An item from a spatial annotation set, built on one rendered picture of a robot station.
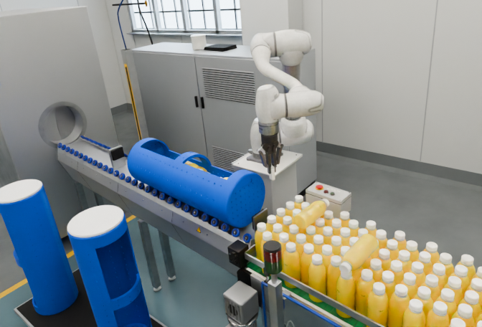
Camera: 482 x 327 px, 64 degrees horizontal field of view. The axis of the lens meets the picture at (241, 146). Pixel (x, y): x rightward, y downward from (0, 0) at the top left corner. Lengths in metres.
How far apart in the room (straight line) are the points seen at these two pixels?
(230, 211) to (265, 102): 0.56
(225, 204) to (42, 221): 1.30
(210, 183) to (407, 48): 2.83
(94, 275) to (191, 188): 0.65
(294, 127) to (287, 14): 2.21
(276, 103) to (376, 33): 2.79
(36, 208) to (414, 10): 3.54
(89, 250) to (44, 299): 0.98
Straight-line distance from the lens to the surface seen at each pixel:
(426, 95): 4.29
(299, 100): 1.64
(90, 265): 2.15
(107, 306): 2.31
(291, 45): 2.10
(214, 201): 1.90
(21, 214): 2.66
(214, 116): 4.03
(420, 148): 4.49
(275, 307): 1.53
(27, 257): 2.82
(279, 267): 1.40
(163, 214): 2.38
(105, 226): 2.07
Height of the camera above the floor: 2.10
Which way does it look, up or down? 23 degrees down
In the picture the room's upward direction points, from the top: 5 degrees counter-clockwise
